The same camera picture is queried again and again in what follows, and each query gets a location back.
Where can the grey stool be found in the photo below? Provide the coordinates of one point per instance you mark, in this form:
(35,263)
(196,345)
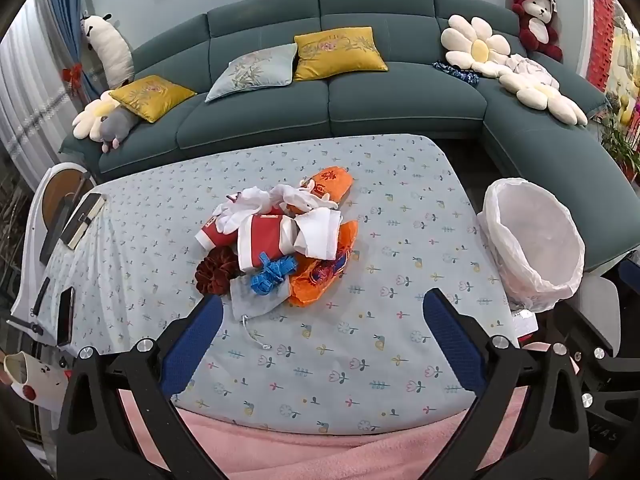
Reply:
(597,300)

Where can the blue curtain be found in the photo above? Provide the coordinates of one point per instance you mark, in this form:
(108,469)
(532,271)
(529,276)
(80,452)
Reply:
(70,10)

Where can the pink blanket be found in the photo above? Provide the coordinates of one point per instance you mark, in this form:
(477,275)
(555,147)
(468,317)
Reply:
(300,452)

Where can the blue patterned cloth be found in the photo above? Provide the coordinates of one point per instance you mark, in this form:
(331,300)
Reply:
(460,74)

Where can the dark grey book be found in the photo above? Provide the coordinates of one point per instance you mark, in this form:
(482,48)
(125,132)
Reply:
(55,230)

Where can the white knit glove red trim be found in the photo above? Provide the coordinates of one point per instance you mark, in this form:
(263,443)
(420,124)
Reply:
(320,232)

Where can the grey plush toy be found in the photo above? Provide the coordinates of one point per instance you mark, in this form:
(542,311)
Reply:
(117,127)

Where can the orange bag with red print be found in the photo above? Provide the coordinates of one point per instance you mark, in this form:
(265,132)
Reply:
(332,182)

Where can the red wall decoration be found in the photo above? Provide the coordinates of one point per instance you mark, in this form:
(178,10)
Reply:
(602,35)

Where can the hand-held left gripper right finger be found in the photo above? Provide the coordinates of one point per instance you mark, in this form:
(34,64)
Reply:
(452,345)

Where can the black notebook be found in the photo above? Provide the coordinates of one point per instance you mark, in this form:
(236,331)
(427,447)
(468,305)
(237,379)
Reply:
(85,212)

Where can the long white panda plush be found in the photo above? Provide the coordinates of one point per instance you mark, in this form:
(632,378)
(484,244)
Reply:
(112,50)

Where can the white chair with wooden seat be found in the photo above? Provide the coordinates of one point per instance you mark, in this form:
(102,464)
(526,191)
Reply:
(60,187)

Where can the black phone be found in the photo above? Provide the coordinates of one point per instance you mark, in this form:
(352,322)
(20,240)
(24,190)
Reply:
(66,315)

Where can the orange bag with blue print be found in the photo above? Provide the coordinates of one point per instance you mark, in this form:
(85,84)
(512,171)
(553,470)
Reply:
(312,285)

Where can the teal sectional sofa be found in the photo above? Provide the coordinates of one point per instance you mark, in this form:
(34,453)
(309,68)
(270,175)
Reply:
(400,100)

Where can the bin with white bag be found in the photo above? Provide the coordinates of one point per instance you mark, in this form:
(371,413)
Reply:
(545,240)

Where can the white box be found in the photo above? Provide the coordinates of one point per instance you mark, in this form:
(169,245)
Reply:
(525,327)

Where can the white daisy flower cushion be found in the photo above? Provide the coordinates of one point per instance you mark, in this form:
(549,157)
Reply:
(87,120)
(540,92)
(480,47)

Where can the white face-print mug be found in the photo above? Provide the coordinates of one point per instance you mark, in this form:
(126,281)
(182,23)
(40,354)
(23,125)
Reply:
(35,385)

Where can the green potted plant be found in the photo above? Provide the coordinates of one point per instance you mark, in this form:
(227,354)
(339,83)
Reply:
(622,145)

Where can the red monkey plush toy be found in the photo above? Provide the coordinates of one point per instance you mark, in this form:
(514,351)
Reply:
(537,35)

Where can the red and white paper cup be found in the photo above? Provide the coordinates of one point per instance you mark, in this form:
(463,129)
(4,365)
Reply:
(262,240)

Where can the red snack packet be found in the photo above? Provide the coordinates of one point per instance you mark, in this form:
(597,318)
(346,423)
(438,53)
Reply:
(215,235)

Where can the light blue embroidered cushion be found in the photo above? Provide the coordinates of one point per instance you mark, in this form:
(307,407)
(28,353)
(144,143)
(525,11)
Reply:
(250,72)

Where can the white sheer curtain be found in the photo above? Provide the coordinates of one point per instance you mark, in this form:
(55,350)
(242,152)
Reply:
(30,85)

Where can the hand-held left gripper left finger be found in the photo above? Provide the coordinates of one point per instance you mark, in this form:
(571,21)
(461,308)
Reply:
(192,345)

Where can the yellow embroidered cushion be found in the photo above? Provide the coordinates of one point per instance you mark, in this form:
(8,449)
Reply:
(150,97)
(340,52)

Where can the blue ribbon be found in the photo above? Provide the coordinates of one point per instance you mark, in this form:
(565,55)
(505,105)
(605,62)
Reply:
(267,280)

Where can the red curtain bow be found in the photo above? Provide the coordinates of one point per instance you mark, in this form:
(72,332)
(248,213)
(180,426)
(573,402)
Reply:
(74,76)

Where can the black slim device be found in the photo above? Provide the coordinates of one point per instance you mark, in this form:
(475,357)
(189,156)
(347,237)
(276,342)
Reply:
(42,292)

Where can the white pink folded cloth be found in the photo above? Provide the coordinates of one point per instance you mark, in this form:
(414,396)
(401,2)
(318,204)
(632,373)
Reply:
(530,67)

